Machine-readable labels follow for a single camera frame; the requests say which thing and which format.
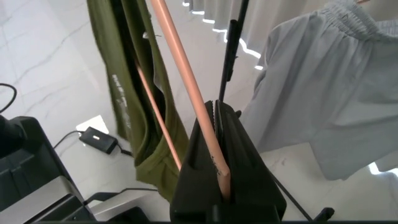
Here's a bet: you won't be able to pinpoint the black power cable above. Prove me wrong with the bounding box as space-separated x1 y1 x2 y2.
52 129 83 150
0 83 18 113
116 144 134 157

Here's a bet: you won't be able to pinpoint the green garment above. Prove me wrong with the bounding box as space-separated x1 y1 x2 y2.
86 0 190 203

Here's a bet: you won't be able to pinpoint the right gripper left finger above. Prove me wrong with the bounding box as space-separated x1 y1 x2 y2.
170 100 224 223

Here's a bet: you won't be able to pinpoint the black power adapter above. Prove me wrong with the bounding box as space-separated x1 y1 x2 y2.
78 126 119 155

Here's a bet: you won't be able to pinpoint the black clothes rack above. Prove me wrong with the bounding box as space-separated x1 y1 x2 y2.
217 0 335 222

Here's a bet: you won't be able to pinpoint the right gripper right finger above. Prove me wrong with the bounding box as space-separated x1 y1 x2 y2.
215 99 287 223

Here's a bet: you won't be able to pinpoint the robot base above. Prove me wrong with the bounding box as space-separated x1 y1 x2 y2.
0 115 159 223

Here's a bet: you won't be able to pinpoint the pale grey shorts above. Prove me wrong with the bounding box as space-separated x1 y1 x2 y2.
241 0 398 181

